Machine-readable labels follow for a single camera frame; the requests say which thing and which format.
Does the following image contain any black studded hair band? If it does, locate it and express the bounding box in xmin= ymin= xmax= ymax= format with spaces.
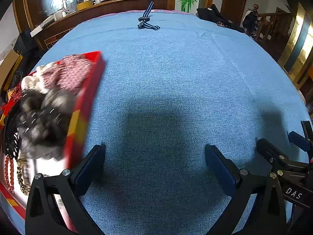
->
xmin=4 ymin=100 xmax=23 ymax=157

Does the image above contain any wooden door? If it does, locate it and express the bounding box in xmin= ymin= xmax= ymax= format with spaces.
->
xmin=220 ymin=0 xmax=248 ymax=26

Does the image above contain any white flat box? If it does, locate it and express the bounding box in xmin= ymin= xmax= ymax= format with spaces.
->
xmin=30 ymin=15 xmax=57 ymax=37

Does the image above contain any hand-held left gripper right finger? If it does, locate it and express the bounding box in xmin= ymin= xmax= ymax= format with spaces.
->
xmin=205 ymin=145 xmax=288 ymax=235

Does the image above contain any red cardboard box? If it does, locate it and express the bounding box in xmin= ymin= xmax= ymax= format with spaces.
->
xmin=0 ymin=51 xmax=106 ymax=234

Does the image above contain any blue table cloth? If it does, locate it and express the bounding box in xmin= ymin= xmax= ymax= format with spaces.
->
xmin=0 ymin=10 xmax=310 ymax=235

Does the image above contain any white cherry print scrunchie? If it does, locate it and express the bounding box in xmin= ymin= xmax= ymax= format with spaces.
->
xmin=22 ymin=62 xmax=57 ymax=94

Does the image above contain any yellow box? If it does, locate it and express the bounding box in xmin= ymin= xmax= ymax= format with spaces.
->
xmin=77 ymin=0 xmax=93 ymax=11

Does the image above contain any wooden stair railing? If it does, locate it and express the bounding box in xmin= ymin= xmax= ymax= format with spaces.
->
xmin=253 ymin=4 xmax=294 ymax=42

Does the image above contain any dark backpack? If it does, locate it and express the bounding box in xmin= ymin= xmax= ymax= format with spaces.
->
xmin=243 ymin=9 xmax=260 ymax=35

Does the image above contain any grey furry scrunchie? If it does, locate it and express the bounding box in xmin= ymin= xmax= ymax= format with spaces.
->
xmin=17 ymin=89 xmax=77 ymax=161

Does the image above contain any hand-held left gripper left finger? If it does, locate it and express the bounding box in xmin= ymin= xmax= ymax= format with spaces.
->
xmin=25 ymin=144 xmax=106 ymax=235

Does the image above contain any red bead bracelet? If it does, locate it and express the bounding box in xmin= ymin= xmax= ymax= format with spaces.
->
xmin=4 ymin=155 xmax=15 ymax=194

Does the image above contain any leopard print bracelet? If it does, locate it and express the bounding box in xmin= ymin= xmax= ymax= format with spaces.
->
xmin=16 ymin=158 xmax=31 ymax=196

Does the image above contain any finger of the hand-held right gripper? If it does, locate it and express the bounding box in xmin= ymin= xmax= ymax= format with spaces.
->
xmin=256 ymin=138 xmax=311 ymax=177
xmin=289 ymin=120 xmax=313 ymax=162

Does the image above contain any blue striped strap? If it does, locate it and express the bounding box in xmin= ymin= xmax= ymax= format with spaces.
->
xmin=137 ymin=1 xmax=160 ymax=31

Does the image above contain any wooden counter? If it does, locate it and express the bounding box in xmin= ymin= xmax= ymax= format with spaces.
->
xmin=31 ymin=0 xmax=169 ymax=51

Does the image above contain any red plaid scrunchie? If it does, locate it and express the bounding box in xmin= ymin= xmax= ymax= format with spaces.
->
xmin=41 ymin=55 xmax=94 ymax=95

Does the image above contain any red polka dot scrunchie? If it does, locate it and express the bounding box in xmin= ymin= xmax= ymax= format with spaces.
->
xmin=9 ymin=83 xmax=25 ymax=104

